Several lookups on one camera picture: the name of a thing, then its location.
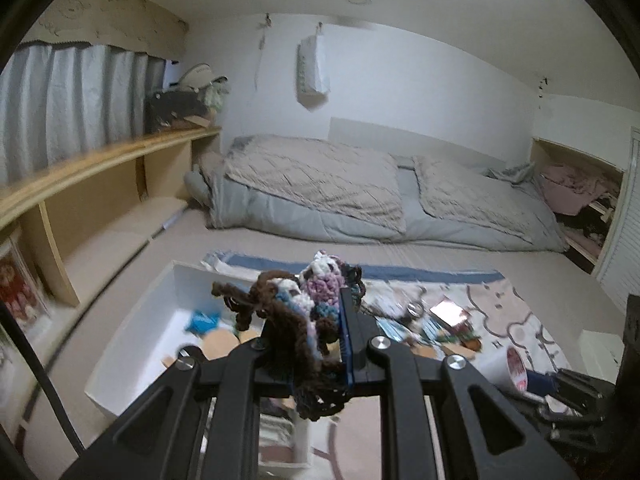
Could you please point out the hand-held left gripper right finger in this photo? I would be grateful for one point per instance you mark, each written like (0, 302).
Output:
(345, 340)

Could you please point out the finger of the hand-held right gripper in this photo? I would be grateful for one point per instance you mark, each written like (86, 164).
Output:
(542, 382)

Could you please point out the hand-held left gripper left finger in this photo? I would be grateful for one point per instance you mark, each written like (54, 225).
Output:
(245, 375)

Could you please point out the white paper cup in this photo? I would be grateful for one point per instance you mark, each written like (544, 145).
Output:
(492, 370)

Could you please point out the multicolour crochet piece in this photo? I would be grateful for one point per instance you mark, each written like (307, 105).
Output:
(320, 285)

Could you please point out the white storage box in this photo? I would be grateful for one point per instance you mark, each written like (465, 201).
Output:
(150, 320)

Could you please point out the round wooden coaster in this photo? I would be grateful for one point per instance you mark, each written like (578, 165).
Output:
(220, 345)

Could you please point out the small white box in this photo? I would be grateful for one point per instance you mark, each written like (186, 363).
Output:
(600, 355)

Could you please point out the printed blanket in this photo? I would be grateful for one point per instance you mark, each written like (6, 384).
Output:
(515, 320)

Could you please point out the blue packet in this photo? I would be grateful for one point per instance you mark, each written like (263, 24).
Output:
(202, 321)

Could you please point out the grey quilt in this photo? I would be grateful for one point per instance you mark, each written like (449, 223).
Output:
(300, 220)

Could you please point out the white louvered door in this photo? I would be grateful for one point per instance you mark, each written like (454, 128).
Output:
(620, 240)

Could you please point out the beige fleece blanket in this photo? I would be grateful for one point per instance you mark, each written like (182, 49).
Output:
(475, 195)
(320, 175)

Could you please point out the pink clothes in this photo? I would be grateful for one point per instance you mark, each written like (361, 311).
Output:
(570, 190)

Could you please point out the wooden closet shelf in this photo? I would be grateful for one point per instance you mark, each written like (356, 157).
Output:
(542, 152)

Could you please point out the display case with red doll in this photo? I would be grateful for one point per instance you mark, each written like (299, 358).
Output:
(20, 285)

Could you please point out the wooden shelf unit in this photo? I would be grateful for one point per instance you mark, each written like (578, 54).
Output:
(100, 160)

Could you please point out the white hanging bag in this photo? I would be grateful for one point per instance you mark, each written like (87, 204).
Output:
(312, 70)

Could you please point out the green plush toy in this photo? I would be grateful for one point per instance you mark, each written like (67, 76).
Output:
(217, 96)

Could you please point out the black handbag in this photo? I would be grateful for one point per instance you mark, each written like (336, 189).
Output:
(172, 107)

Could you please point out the white hat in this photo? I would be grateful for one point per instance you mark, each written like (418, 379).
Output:
(197, 75)

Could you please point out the grey curtain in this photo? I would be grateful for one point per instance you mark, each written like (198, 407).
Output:
(65, 100)

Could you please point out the beige curtain valance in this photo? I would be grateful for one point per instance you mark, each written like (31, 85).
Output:
(100, 15)

